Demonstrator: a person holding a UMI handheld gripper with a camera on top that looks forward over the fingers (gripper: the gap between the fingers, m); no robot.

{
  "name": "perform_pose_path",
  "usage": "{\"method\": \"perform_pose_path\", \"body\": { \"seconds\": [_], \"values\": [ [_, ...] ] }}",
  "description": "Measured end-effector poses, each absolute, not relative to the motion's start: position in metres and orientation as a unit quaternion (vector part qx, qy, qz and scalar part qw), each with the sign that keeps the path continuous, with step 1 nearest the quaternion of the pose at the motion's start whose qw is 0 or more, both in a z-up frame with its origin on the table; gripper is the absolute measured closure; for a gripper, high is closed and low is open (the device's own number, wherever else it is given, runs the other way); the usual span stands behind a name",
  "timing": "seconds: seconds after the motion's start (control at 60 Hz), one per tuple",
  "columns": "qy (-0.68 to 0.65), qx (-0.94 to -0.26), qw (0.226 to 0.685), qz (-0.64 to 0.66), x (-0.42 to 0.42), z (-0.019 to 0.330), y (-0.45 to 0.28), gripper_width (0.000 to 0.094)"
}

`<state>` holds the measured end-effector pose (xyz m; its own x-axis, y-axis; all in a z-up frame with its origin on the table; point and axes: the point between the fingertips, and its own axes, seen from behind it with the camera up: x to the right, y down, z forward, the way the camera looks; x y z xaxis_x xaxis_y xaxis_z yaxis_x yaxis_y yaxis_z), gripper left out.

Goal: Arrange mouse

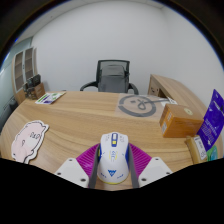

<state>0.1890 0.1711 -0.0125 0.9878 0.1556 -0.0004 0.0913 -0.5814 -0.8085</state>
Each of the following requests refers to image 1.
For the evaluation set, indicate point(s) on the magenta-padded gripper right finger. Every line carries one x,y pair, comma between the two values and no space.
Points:
155,170

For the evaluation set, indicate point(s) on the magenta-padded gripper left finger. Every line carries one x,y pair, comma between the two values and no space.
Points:
70,170

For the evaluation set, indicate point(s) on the white blue yellow computer mouse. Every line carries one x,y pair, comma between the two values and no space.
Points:
113,160

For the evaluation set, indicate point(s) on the pink pig-shaped mouse pad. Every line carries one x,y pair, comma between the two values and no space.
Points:
28,141

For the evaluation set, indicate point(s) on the brown cardboard box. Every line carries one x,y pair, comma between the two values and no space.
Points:
181,123

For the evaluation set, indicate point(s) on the green white printed leaflet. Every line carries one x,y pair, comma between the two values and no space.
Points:
50,98

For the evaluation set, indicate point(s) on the purple standing pouch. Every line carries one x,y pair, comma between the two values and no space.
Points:
213,121

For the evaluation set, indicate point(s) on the dark brown printed box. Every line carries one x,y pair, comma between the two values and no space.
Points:
36,92

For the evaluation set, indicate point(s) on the black electronic device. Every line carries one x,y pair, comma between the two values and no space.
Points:
33,81

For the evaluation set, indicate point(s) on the black mesh office chair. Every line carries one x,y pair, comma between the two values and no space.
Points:
113,78

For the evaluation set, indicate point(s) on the wooden shelf unit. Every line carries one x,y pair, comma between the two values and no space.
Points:
23,68

